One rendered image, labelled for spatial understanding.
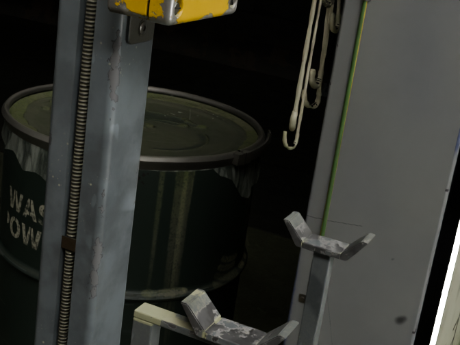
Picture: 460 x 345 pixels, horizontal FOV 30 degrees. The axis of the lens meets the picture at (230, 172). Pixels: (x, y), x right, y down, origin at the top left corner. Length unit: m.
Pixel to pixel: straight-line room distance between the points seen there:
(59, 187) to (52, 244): 0.05
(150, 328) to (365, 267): 0.59
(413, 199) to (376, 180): 0.05
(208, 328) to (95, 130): 0.19
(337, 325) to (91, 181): 0.60
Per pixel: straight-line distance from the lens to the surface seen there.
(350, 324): 1.22
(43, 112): 1.93
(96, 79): 0.69
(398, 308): 1.19
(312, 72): 1.20
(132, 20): 0.68
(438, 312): 1.20
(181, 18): 0.63
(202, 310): 0.61
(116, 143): 0.70
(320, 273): 0.79
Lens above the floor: 1.39
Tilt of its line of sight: 19 degrees down
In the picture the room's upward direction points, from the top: 8 degrees clockwise
